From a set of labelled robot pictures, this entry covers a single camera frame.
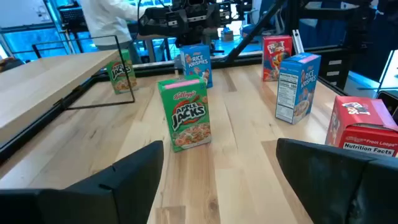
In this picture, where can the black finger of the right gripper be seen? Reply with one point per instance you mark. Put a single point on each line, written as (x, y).
(152, 21)

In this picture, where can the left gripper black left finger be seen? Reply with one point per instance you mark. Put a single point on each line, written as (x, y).
(93, 202)

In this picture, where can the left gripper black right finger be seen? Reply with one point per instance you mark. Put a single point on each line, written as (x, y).
(342, 193)

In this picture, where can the blue Rice Krispies cereal box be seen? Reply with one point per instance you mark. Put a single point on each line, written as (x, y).
(196, 62)
(295, 93)

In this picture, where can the green Apple Jacks cereal box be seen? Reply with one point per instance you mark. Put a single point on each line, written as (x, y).
(186, 115)
(122, 77)

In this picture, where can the red Froot Loops cereal box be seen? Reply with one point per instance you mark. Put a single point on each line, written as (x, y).
(272, 59)
(357, 124)

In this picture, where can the small grey box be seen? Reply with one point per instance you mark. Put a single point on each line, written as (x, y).
(227, 35)

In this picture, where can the person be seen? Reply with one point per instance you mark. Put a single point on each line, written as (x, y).
(105, 21)

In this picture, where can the black drawer cabinet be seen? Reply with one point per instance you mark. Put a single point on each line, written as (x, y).
(335, 62)

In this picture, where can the white metal bracket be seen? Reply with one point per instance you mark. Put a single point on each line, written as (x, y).
(297, 40)

